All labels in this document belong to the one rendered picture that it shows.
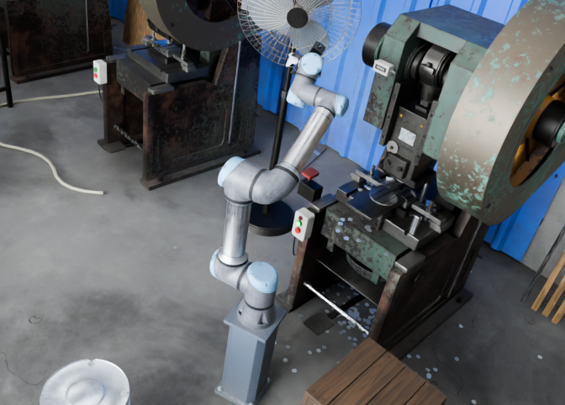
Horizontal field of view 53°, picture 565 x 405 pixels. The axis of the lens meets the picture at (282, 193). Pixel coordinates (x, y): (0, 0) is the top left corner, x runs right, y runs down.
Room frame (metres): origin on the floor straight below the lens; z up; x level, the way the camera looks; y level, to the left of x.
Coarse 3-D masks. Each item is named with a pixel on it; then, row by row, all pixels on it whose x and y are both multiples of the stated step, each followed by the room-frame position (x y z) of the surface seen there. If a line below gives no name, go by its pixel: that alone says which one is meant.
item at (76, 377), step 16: (64, 368) 1.25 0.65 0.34; (80, 368) 1.27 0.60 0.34; (96, 368) 1.28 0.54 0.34; (112, 368) 1.29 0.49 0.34; (48, 384) 1.18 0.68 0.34; (64, 384) 1.19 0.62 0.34; (80, 384) 1.20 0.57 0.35; (96, 384) 1.21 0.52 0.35; (112, 384) 1.23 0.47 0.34; (128, 384) 1.24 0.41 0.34; (48, 400) 1.12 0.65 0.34; (64, 400) 1.13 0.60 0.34; (80, 400) 1.14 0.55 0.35; (96, 400) 1.15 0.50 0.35; (112, 400) 1.16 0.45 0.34
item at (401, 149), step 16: (400, 112) 2.12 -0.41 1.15; (416, 112) 2.10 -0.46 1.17; (400, 128) 2.11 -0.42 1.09; (416, 128) 2.07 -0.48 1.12; (400, 144) 2.09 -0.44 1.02; (416, 144) 2.05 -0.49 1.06; (384, 160) 2.13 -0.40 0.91; (400, 160) 2.05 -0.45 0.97; (400, 176) 2.03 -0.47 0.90; (416, 176) 2.07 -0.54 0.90
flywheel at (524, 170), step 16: (560, 80) 2.00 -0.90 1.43; (560, 96) 2.07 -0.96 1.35; (544, 112) 1.82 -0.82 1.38; (560, 112) 1.80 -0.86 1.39; (528, 128) 1.82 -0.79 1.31; (544, 128) 1.79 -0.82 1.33; (560, 128) 1.79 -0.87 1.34; (544, 144) 1.80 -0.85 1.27; (544, 160) 2.06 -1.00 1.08; (512, 176) 1.94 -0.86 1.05; (528, 176) 1.97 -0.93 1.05
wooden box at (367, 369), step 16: (352, 352) 1.55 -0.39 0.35; (368, 352) 1.57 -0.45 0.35; (384, 352) 1.59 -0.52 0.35; (336, 368) 1.46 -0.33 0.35; (352, 368) 1.48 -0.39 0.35; (368, 368) 1.49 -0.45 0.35; (384, 368) 1.50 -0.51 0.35; (400, 368) 1.52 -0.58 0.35; (320, 384) 1.38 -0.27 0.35; (336, 384) 1.39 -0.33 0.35; (352, 384) 1.40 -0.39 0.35; (368, 384) 1.42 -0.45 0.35; (384, 384) 1.43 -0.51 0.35; (400, 384) 1.44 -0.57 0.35; (416, 384) 1.46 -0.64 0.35; (304, 400) 1.33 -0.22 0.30; (320, 400) 1.31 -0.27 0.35; (336, 400) 1.32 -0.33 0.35; (352, 400) 1.33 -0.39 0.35; (368, 400) 1.34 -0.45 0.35; (384, 400) 1.36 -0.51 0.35; (400, 400) 1.37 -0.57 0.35; (416, 400) 1.38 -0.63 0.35; (432, 400) 1.40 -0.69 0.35
